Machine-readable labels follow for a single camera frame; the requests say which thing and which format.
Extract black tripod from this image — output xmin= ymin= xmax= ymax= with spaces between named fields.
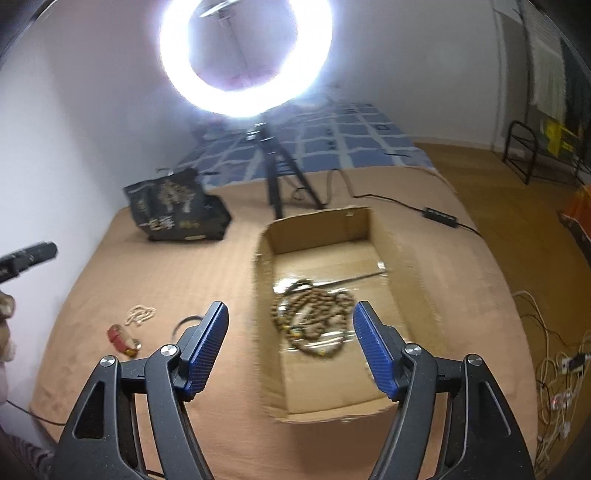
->
xmin=245 ymin=122 xmax=325 ymax=220

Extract dark hanging clothes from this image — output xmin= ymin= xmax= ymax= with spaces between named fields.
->
xmin=558 ymin=37 xmax=591 ymax=134

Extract cardboard box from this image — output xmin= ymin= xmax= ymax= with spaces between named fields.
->
xmin=250 ymin=206 xmax=444 ymax=423

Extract blue checked blanket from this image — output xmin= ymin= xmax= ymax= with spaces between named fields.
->
xmin=178 ymin=99 xmax=437 ymax=190

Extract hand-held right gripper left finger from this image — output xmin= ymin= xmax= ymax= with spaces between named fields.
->
xmin=50 ymin=301 xmax=230 ymax=480

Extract brown bead necklace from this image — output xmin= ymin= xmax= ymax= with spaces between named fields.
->
xmin=270 ymin=278 xmax=356 ymax=357

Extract striped towel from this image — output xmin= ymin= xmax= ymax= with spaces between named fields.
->
xmin=526 ymin=9 xmax=570 ymax=121

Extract white bead necklace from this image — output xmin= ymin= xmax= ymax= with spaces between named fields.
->
xmin=126 ymin=305 xmax=156 ymax=325

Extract yellow box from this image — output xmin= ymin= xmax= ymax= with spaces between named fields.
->
xmin=540 ymin=117 xmax=579 ymax=156

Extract white ring light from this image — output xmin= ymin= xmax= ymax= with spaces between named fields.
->
xmin=158 ymin=0 xmax=334 ymax=118

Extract thin hoop bangle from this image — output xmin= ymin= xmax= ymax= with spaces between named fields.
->
xmin=173 ymin=315 xmax=205 ymax=344

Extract power strip with cables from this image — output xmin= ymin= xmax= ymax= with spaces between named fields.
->
xmin=512 ymin=291 xmax=591 ymax=464

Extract black inline control cable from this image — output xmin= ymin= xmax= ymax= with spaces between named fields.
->
xmin=291 ymin=170 xmax=481 ymax=236

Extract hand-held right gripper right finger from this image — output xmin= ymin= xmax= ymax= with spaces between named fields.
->
xmin=353 ymin=301 xmax=539 ymax=480

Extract phone clamp holder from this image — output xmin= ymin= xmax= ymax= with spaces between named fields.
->
xmin=201 ymin=0 xmax=242 ymax=19

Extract person's left hand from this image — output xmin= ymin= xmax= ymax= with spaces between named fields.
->
xmin=0 ymin=291 xmax=17 ymax=363

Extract black printed snack bag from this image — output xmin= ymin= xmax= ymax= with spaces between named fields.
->
xmin=122 ymin=168 xmax=232 ymax=243

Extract striped cloth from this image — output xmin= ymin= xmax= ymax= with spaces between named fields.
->
xmin=0 ymin=425 xmax=55 ymax=480

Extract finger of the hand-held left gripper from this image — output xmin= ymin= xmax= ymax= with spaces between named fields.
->
xmin=0 ymin=241 xmax=58 ymax=283

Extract orange cloth-covered box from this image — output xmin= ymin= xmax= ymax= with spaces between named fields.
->
xmin=558 ymin=182 xmax=591 ymax=265

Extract black clothes rack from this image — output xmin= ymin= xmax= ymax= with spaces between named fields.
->
xmin=501 ymin=0 xmax=591 ymax=185

